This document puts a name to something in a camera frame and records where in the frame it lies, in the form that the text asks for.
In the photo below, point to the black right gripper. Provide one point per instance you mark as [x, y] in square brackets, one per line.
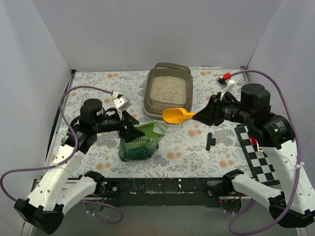
[217, 111]

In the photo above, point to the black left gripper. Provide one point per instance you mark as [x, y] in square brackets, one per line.
[122, 126]

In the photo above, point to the green litter bag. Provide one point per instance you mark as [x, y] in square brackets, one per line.
[144, 148]

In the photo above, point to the orange plastic scoop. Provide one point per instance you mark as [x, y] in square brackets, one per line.
[177, 115]

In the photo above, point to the brown plastic litter box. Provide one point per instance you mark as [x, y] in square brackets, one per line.
[168, 86]

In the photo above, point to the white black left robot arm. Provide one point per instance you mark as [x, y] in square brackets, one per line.
[47, 204]

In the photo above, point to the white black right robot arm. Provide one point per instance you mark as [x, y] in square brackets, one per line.
[275, 136]

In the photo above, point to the small black plastic clip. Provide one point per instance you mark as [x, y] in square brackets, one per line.
[210, 141]

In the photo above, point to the floral patterned table mat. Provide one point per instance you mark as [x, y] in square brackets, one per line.
[182, 151]

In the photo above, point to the black white checkerboard plate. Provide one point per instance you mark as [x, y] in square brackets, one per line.
[260, 166]

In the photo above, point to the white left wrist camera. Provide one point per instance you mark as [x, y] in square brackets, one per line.
[121, 104]

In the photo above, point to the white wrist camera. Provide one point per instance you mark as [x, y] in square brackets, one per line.
[121, 104]
[226, 84]

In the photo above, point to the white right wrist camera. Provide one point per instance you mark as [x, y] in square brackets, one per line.
[226, 84]

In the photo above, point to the red white small bracket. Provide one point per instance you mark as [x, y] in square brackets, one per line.
[256, 143]

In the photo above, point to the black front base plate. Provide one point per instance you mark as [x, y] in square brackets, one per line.
[191, 191]

